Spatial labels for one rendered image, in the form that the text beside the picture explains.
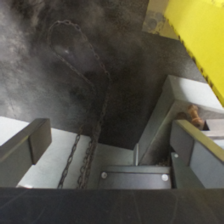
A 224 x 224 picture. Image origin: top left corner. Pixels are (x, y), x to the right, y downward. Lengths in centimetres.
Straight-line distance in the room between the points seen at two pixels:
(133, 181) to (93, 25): 61
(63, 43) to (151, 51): 40
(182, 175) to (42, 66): 78
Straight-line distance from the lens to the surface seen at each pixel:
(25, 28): 88
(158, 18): 72
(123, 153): 118
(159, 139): 67
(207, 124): 61
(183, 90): 74
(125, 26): 74
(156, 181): 50
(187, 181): 45
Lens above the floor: 72
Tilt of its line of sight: 49 degrees down
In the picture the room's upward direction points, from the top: 169 degrees counter-clockwise
